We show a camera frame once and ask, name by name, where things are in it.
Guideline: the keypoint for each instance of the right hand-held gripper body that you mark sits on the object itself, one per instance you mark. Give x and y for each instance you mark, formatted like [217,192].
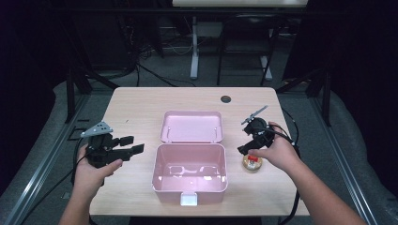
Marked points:
[263,134]

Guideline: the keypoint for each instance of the person's right hand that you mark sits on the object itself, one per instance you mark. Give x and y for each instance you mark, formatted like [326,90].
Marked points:
[280,153]

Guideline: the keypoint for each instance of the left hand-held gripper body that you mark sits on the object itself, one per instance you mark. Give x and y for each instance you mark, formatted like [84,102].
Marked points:
[98,150]

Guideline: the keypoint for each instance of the black metal stand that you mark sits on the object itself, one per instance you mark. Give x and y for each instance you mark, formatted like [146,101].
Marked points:
[326,100]
[70,100]

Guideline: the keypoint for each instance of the round tin with yellow label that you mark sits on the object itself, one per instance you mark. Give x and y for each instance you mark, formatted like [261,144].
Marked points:
[252,163]

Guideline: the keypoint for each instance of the aluminium floor rail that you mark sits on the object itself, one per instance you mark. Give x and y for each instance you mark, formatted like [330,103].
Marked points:
[39,175]
[349,175]

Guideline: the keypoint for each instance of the dark equipment rack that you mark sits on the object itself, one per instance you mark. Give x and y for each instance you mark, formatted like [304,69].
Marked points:
[103,40]

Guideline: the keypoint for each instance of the pink plastic storage box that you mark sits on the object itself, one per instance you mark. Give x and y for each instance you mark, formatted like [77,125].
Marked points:
[189,168]

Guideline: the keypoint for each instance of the black chair frame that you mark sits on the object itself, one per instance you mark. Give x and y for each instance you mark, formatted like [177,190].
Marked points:
[219,56]

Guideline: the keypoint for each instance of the grey tape piece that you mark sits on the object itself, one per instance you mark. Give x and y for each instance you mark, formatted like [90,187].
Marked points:
[66,195]

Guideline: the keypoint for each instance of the person's left hand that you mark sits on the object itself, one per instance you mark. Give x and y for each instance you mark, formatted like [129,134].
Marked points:
[90,179]

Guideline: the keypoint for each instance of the white desk with legs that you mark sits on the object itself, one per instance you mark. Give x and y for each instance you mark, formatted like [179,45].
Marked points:
[237,3]

